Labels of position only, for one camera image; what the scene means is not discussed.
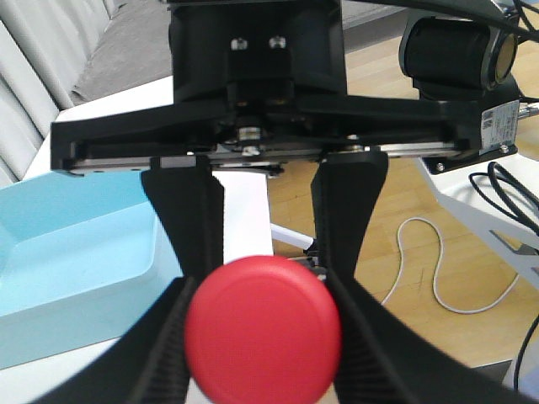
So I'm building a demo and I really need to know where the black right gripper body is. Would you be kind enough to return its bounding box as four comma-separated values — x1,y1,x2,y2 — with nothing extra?
51,1,518,175

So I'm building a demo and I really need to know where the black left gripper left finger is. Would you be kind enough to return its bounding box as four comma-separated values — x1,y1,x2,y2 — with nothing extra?
34,278,197,403

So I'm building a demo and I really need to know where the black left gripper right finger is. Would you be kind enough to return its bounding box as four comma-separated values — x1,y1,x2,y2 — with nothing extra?
326,270,531,403

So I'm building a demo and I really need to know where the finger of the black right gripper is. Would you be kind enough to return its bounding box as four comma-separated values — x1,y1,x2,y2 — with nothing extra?
141,156,224,279
311,151,388,279

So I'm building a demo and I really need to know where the red push button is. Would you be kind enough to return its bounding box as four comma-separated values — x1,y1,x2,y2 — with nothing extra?
184,256,342,403

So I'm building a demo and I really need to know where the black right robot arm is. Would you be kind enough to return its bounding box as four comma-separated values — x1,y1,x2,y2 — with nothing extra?
51,1,538,279

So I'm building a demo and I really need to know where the light blue plastic box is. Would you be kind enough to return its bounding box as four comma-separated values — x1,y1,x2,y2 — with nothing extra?
1,172,181,368

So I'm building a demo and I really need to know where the white pleated curtain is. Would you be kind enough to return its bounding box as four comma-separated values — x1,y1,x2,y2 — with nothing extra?
1,1,123,186

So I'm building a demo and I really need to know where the white cable on floor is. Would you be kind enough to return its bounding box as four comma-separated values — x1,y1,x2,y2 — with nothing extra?
380,216,520,315

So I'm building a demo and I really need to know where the black cable bundle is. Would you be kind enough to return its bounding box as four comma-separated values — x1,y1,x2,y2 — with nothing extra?
467,161,539,388

